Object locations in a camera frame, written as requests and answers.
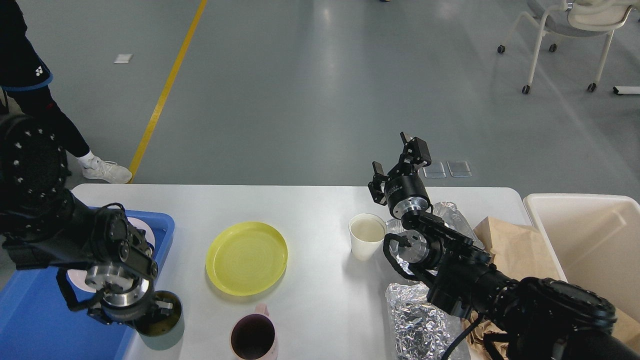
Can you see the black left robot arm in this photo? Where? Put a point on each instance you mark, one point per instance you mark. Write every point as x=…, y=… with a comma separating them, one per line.
x=105, y=264

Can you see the white bar on floor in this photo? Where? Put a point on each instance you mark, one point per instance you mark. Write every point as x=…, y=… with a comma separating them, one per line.
x=626, y=90

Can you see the clear floor plate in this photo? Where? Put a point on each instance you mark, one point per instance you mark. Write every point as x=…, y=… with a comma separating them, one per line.
x=436, y=170
x=459, y=169

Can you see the crumpled foil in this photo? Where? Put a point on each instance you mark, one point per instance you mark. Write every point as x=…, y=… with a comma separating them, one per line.
x=453, y=219
x=419, y=330

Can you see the white plastic bin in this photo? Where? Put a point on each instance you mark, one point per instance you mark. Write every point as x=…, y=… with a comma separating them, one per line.
x=596, y=240

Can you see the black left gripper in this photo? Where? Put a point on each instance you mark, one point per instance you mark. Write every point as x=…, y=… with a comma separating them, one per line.
x=123, y=297

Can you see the white office chair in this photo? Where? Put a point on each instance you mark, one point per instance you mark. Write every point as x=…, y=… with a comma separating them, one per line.
x=572, y=19

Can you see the clear floor plate left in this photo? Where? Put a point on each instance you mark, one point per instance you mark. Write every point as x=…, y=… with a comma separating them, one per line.
x=436, y=170

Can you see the yellow plate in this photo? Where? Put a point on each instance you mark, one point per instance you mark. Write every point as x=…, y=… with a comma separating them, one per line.
x=246, y=258

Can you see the pink mug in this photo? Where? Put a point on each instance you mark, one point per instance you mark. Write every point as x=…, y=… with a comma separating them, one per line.
x=254, y=336

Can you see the pink plate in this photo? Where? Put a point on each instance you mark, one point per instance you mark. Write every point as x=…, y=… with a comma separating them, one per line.
x=78, y=276

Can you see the crumpled foil front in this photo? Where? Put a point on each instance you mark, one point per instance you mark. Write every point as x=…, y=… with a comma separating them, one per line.
x=419, y=330

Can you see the brown paper bag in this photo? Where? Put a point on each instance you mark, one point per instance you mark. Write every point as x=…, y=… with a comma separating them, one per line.
x=520, y=251

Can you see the blue plastic tray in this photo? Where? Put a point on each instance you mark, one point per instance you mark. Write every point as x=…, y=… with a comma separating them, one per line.
x=37, y=324

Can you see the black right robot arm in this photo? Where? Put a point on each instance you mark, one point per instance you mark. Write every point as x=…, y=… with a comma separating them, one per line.
x=538, y=318

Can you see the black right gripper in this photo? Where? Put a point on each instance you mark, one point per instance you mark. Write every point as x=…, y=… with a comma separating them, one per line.
x=403, y=191

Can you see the clear floor plate right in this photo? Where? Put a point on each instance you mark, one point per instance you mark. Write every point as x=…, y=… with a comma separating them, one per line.
x=459, y=169

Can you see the dark green mug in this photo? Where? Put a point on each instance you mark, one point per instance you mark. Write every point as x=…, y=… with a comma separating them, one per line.
x=160, y=335

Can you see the crumpled foil back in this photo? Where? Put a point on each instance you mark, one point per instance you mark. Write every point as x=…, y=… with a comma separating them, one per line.
x=453, y=219

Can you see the person in black clothes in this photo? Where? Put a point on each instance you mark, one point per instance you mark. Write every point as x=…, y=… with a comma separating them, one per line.
x=25, y=77

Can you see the white paper cup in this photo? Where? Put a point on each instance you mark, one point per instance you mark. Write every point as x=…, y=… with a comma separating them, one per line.
x=366, y=232

